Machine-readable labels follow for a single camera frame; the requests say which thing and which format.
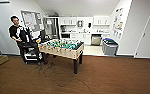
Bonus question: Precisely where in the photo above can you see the white base cabinet two doors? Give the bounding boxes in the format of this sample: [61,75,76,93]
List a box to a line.
[70,33,92,46]

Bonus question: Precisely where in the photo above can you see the wooden foosball table green field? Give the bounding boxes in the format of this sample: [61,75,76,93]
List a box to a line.
[38,37,86,75]

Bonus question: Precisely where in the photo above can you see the black built-in microwave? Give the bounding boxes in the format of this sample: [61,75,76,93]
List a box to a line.
[61,32,72,39]

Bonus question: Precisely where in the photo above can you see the black coffee maker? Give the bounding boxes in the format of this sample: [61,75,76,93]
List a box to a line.
[60,25,67,33]

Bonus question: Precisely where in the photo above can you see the blue lid trash bin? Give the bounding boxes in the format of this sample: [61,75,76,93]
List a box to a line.
[102,37,116,44]

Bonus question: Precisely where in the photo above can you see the grey trash bin black lid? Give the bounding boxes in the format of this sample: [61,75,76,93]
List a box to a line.
[102,42,120,57]

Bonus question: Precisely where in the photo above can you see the black monitor screen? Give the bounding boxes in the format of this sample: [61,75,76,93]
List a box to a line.
[39,29,47,40]

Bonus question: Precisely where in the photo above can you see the green lid trash bin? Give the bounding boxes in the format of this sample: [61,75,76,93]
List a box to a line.
[103,39,119,46]

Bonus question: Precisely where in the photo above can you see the black wheeled cart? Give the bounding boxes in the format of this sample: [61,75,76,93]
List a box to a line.
[19,39,47,65]

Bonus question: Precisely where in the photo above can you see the grey notice board with papers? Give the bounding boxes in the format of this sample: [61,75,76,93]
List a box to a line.
[20,9,44,33]

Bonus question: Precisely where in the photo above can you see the person in dark jacket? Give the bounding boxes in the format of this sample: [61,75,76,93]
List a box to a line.
[8,15,34,63]

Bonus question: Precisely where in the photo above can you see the white room door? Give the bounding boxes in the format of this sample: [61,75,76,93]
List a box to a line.
[134,0,150,60]

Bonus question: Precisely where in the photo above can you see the brown cork wall sign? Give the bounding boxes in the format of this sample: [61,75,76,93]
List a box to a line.
[117,23,124,33]

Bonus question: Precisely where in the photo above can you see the large printed wall poster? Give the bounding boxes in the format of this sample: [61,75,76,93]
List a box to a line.
[112,7,125,26]

